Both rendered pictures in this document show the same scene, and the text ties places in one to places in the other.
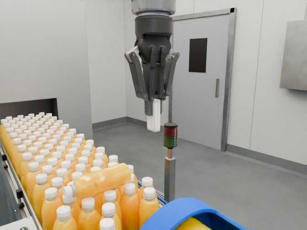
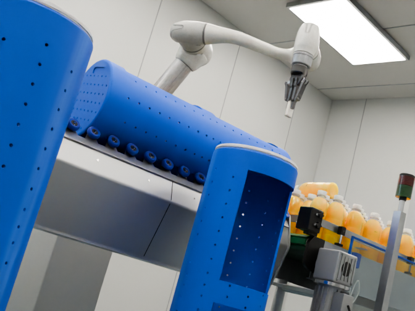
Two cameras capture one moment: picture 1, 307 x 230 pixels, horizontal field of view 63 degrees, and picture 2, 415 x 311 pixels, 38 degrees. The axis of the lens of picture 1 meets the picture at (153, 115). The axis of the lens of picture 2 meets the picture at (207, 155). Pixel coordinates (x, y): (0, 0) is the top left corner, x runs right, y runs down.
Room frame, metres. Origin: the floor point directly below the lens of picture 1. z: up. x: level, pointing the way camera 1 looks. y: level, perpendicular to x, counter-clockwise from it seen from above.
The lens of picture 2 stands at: (0.30, -2.53, 0.56)
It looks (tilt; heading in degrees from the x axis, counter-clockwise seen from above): 13 degrees up; 91
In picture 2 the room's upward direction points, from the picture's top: 16 degrees clockwise
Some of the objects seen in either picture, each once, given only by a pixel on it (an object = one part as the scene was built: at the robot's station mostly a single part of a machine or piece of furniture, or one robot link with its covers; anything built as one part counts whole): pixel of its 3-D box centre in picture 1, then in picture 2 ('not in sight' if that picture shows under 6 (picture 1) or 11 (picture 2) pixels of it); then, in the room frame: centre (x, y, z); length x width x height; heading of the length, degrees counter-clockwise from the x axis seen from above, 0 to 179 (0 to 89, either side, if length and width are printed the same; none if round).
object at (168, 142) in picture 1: (170, 140); (404, 192); (1.06, -0.08, 1.18); 0.06 x 0.06 x 0.05
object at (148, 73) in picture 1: (148, 74); (292, 91); (0.52, 0.01, 1.52); 0.04 x 0.01 x 0.11; 37
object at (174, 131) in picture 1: (170, 130); (406, 181); (1.06, -0.08, 1.23); 0.06 x 0.06 x 0.04
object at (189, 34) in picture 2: not in sight; (188, 33); (-0.01, 0.17, 1.72); 0.18 x 0.14 x 0.13; 164
